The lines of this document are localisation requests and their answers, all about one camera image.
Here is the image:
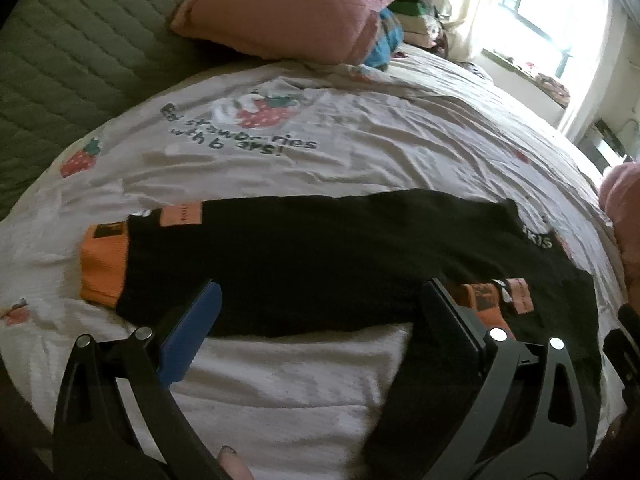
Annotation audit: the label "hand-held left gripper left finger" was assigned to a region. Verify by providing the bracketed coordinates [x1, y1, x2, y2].
[52, 279, 224, 480]

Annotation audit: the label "clutter on window sill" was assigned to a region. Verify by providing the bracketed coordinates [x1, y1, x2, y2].
[482, 47, 572, 107]

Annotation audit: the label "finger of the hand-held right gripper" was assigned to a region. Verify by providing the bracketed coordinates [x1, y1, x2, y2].
[602, 304, 640, 411]

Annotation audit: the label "blue striped cloth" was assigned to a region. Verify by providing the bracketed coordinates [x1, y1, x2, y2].
[362, 5, 406, 71]

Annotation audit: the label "person's left hand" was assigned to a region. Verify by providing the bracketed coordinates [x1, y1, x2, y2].
[216, 445, 257, 480]

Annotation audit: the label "stack of folded clothes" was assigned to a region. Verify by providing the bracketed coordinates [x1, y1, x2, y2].
[387, 0, 451, 50]

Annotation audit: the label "cream curtain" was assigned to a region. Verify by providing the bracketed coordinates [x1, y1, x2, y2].
[445, 0, 526, 61]
[557, 0, 632, 147]

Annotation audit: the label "pink pillow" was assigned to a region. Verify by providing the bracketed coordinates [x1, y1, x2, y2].
[167, 0, 396, 67]

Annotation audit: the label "pink cloth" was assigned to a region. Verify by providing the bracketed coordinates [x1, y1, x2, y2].
[597, 160, 640, 306]

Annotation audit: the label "dark box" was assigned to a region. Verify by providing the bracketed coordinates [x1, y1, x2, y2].
[594, 119, 632, 162]

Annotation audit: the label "window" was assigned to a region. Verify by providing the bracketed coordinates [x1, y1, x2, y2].
[500, 0, 583, 78]

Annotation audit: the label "white cloth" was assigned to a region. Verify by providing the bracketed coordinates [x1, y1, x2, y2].
[165, 322, 416, 480]

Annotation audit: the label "strawberry printed bed sheet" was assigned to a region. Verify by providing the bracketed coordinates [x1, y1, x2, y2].
[0, 42, 626, 480]

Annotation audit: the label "black pants with orange cuffs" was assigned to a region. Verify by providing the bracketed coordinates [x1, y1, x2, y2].
[80, 187, 606, 480]

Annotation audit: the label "green quilted headboard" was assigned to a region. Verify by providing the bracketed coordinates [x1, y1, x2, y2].
[0, 0, 251, 221]

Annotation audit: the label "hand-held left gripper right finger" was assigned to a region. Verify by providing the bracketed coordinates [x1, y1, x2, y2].
[420, 277, 602, 480]

